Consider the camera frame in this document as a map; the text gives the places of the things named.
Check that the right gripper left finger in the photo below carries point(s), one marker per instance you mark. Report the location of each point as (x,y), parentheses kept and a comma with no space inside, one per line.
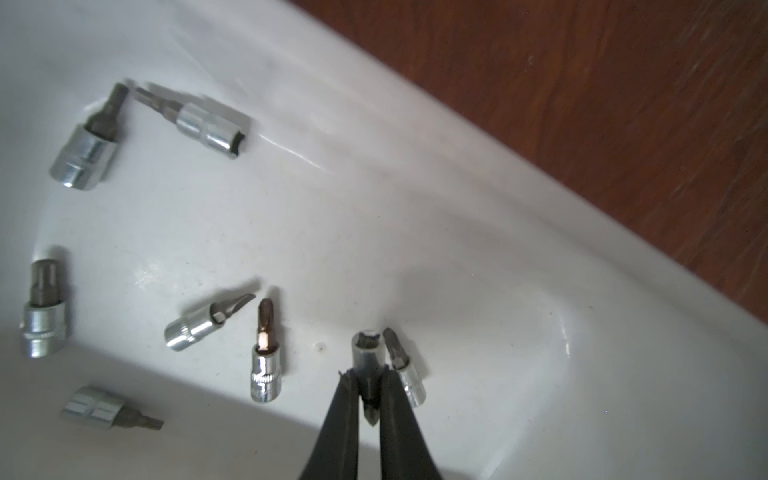
(335,454)

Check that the silver screwdriver bit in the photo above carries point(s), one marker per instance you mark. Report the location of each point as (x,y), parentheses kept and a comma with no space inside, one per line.
(97,408)
(402,364)
(44,327)
(205,127)
(193,327)
(368,363)
(266,375)
(82,161)

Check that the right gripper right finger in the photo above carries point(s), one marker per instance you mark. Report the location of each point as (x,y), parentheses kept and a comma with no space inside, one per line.
(403,451)

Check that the white plastic storage box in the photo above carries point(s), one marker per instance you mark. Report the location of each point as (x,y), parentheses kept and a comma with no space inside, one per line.
(553,343)

